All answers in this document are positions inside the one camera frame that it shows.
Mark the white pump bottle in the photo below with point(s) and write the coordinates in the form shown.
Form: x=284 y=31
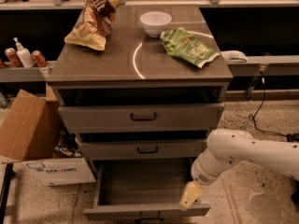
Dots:
x=24 y=54

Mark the brown cardboard box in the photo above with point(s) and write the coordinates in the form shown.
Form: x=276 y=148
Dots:
x=30 y=129

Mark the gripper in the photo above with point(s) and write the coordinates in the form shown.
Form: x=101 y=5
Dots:
x=201 y=173

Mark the green chip bag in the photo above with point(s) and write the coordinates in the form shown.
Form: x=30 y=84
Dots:
x=179 y=43

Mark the white folded cloth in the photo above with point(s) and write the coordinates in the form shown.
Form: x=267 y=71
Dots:
x=234 y=56

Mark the grey drawer cabinet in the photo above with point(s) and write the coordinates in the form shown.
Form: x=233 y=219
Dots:
x=134 y=69

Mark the white bowl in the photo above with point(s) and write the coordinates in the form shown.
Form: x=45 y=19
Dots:
x=155 y=22

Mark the grey top drawer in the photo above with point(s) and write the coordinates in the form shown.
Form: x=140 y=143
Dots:
x=140 y=118

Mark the grey drawer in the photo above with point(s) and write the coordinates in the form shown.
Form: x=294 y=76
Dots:
x=140 y=118
x=142 y=189
x=133 y=150

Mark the red soda can right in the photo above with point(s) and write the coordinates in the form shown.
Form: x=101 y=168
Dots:
x=39 y=58

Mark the red soda can left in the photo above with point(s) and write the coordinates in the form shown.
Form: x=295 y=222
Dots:
x=13 y=57

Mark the red soda can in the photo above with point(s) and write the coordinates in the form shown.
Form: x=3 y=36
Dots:
x=13 y=57
x=39 y=58

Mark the grey middle drawer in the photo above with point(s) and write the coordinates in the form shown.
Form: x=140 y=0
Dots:
x=133 y=150

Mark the grey metal shelf rail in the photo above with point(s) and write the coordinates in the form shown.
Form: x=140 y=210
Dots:
x=22 y=74

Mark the black pole left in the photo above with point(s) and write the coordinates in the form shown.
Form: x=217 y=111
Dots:
x=8 y=175

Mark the brown yellow chip bag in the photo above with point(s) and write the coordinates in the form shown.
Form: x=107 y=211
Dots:
x=94 y=24

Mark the grey bottom drawer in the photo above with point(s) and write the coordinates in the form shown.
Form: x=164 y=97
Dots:
x=142 y=189

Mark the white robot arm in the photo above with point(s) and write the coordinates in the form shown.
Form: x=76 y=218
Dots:
x=226 y=148

